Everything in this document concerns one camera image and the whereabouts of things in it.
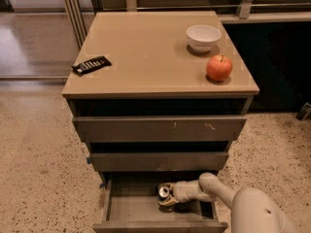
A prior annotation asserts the white bowl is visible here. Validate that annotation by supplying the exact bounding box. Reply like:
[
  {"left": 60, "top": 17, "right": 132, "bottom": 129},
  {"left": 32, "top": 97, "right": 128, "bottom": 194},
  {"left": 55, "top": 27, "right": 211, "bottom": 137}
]
[{"left": 186, "top": 24, "right": 222, "bottom": 53}]

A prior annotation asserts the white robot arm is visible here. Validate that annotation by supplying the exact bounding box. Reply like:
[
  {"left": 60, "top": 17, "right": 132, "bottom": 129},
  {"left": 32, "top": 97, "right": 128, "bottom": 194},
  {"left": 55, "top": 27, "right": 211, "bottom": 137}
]
[{"left": 157, "top": 173, "right": 299, "bottom": 233}]

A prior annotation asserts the dark object on floor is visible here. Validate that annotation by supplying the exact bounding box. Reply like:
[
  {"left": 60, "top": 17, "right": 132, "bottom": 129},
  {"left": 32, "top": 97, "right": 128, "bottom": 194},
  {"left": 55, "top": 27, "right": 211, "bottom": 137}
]
[{"left": 295, "top": 103, "right": 311, "bottom": 120}]

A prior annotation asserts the grey middle drawer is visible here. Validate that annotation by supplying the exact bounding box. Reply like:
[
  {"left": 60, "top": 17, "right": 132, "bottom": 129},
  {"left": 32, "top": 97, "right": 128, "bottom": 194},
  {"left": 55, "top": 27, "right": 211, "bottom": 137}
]
[{"left": 87, "top": 152, "right": 228, "bottom": 172}]

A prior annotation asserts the grey drawer cabinet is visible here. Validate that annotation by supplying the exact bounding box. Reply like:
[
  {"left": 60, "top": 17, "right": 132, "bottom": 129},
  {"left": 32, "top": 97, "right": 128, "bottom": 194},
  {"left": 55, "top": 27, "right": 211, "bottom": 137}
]
[{"left": 61, "top": 11, "right": 260, "bottom": 233}]

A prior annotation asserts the red apple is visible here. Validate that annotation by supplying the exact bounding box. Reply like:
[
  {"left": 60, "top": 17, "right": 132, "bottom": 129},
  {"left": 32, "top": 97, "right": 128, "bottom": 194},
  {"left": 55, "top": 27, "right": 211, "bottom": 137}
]
[{"left": 206, "top": 54, "right": 232, "bottom": 82}]

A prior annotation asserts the black snack bar wrapper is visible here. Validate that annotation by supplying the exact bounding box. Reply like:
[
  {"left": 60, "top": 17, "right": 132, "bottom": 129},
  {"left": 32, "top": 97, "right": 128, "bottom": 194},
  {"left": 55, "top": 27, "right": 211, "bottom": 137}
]
[{"left": 71, "top": 56, "right": 112, "bottom": 76}]

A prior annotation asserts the grey open bottom drawer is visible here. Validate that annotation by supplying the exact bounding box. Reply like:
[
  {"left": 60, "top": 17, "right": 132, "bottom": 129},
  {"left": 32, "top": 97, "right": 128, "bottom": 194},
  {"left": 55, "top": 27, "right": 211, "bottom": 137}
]
[{"left": 93, "top": 172, "right": 227, "bottom": 233}]

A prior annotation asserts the metal railing frame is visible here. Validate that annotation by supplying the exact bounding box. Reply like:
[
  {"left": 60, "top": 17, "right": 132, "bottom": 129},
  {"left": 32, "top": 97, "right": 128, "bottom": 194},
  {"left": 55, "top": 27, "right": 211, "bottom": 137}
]
[{"left": 64, "top": 0, "right": 311, "bottom": 44}]

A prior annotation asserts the grey top drawer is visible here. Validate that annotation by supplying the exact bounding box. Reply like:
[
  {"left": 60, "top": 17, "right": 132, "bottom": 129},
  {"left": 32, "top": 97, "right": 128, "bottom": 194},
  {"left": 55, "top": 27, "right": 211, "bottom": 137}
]
[{"left": 73, "top": 116, "right": 246, "bottom": 143}]

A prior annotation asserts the blue pepsi can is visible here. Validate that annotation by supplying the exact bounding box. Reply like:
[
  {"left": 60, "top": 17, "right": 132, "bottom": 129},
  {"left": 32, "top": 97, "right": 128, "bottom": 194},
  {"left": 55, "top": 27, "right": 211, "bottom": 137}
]
[{"left": 157, "top": 184, "right": 170, "bottom": 200}]

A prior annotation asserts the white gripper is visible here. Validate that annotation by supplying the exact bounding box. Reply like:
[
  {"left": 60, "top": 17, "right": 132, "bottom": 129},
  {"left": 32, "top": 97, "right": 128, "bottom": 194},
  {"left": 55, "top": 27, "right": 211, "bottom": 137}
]
[{"left": 157, "top": 180, "right": 201, "bottom": 207}]

